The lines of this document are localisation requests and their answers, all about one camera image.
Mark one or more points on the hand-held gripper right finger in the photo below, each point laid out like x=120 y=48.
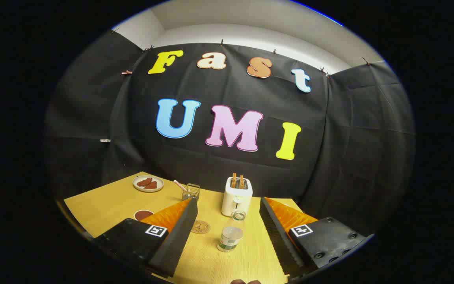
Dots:
x=278 y=236

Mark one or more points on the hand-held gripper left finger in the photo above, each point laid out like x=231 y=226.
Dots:
x=179 y=236

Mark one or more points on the round cork coaster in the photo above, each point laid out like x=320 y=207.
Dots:
x=202 y=227

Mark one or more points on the clear plastic juice bottle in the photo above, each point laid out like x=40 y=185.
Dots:
x=230 y=236

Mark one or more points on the red striped straw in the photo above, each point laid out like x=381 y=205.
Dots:
x=179 y=185

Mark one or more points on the white toaster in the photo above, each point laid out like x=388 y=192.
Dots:
x=237 y=199

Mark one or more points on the small white round plate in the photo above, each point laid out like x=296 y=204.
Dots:
x=160 y=182

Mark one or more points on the toast slice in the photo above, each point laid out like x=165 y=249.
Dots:
x=241 y=182
x=234 y=180

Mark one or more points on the wooden table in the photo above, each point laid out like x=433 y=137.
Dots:
x=105 y=205

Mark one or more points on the black backdrop cloth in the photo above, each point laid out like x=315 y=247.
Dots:
x=227 y=86

